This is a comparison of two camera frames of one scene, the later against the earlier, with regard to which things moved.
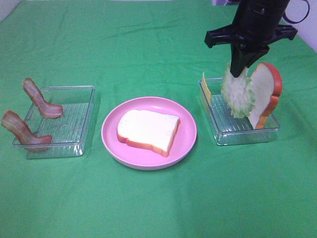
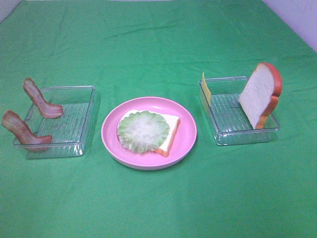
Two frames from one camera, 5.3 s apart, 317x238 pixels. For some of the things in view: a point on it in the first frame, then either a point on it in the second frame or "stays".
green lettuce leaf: (238, 92) → (142, 131)
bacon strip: (47, 109) stays
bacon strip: (13, 122) stays
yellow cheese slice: (206, 89) stays
